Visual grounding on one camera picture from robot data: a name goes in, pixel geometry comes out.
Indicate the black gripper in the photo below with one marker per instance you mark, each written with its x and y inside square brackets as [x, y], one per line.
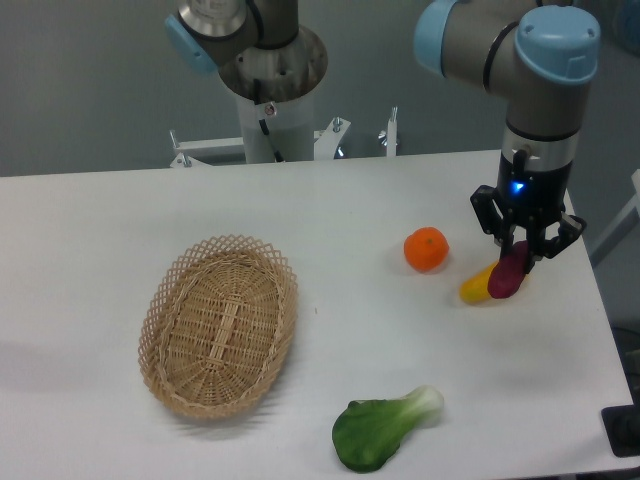
[519, 196]

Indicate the purple sweet potato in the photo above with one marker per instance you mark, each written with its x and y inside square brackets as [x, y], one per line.
[509, 273]

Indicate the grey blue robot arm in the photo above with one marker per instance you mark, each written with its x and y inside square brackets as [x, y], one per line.
[540, 56]

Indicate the yellow mango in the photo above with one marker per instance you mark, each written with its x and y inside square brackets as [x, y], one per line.
[474, 290]

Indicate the orange tangerine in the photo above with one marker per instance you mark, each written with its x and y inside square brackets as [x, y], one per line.
[426, 249]

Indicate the black box at table edge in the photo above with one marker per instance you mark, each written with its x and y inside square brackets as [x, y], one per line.
[622, 428]

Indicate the green bok choy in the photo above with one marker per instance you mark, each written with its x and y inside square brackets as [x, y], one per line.
[369, 432]

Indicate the woven wicker basket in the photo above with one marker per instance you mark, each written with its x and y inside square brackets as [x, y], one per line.
[219, 327]

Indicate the white frame at right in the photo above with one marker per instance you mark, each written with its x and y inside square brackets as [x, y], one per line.
[618, 228]

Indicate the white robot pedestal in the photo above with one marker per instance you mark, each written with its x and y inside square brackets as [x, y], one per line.
[277, 84]

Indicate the white metal base frame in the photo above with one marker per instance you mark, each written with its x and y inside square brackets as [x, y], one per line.
[264, 146]

